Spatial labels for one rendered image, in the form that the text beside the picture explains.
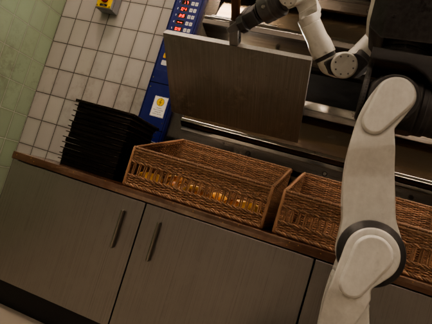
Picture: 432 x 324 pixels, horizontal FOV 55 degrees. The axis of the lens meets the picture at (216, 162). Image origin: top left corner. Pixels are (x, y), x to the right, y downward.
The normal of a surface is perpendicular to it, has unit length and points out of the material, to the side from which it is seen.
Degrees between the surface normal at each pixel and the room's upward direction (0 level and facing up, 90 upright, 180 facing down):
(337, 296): 114
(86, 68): 90
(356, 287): 90
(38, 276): 90
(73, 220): 90
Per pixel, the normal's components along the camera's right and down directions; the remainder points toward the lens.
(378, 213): -0.25, -0.14
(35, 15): 0.92, 0.26
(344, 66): -0.12, 0.22
